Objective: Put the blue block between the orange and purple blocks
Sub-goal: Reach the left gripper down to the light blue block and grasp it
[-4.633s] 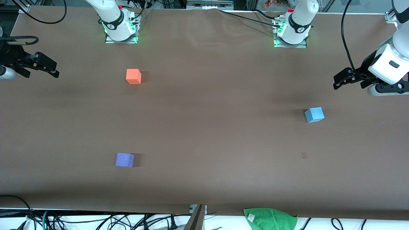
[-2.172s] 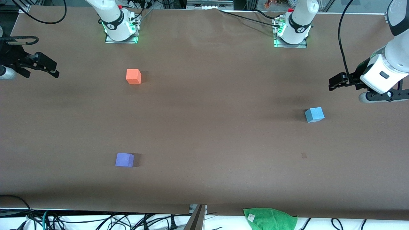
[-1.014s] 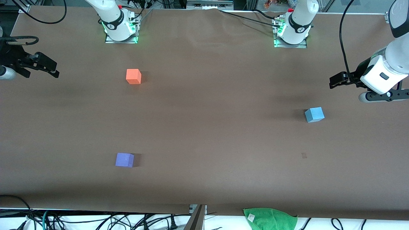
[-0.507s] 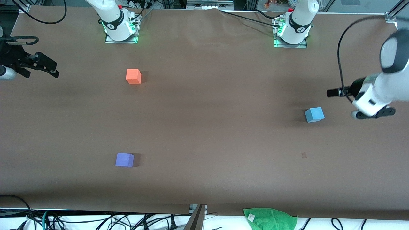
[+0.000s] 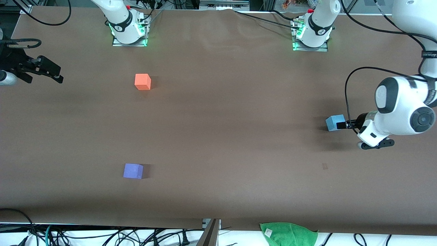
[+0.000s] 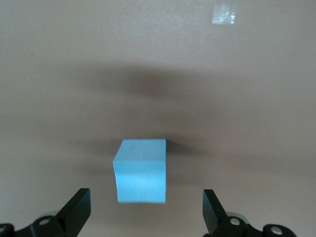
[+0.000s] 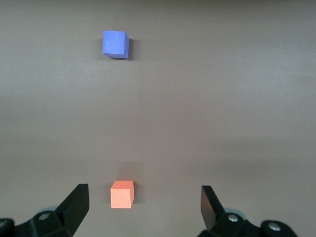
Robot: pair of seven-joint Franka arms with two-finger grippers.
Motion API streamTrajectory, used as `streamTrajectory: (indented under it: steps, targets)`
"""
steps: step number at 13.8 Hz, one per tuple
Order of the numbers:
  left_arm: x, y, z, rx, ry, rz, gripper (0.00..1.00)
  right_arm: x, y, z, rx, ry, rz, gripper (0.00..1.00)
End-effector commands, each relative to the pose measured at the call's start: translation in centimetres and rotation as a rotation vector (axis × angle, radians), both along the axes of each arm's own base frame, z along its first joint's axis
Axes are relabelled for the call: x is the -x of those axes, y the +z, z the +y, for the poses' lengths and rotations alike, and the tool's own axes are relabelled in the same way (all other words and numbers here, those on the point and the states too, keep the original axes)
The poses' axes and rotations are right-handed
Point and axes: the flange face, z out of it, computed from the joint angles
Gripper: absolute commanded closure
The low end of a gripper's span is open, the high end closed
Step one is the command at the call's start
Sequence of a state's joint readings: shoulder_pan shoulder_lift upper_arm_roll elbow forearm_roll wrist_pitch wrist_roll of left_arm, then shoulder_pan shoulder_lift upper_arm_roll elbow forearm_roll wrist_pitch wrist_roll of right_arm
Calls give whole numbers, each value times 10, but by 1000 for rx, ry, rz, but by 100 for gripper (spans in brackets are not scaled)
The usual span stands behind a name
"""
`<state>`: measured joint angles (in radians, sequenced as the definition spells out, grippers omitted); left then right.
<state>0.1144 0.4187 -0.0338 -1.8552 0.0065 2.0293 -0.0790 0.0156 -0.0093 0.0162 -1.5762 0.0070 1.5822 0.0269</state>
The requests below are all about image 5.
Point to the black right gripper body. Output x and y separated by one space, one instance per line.
13 62

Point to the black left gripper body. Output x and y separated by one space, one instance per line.
359 121

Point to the blue foam block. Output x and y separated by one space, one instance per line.
332 123

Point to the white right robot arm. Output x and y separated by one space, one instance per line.
119 20

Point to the orange foam block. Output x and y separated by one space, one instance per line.
142 82

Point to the purple foam block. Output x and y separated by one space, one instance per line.
132 171

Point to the green microfibre cloth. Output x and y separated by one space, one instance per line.
290 235

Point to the orange toy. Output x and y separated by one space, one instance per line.
290 3

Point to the aluminium profile bar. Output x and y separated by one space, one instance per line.
209 237

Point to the silver corner bracket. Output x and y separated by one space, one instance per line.
26 9

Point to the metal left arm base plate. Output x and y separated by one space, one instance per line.
324 49

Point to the aluminium frame rail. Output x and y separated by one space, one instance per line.
223 4

